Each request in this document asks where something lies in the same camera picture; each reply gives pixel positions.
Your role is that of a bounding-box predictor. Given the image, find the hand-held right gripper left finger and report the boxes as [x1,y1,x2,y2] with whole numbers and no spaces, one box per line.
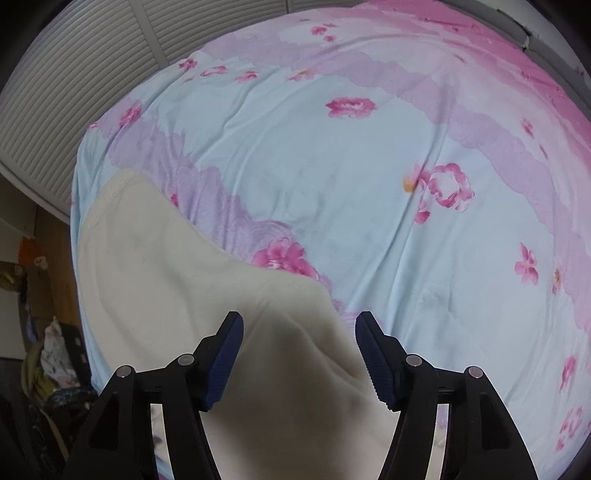
[62,311,245,480]

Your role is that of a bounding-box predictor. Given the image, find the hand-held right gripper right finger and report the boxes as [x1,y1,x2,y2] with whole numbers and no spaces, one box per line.
[355,311,539,480]

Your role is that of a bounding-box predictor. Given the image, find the cream pants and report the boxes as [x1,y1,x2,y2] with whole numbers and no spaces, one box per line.
[76,168,403,480]

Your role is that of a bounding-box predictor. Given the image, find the pile of clothes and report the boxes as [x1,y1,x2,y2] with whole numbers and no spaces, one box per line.
[18,318,99,414]

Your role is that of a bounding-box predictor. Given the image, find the pink floral duvet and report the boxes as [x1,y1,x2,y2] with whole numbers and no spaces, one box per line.
[69,0,591,480]

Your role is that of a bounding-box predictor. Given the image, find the grey padded headboard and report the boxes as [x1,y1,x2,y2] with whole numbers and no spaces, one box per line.
[501,0,591,70]

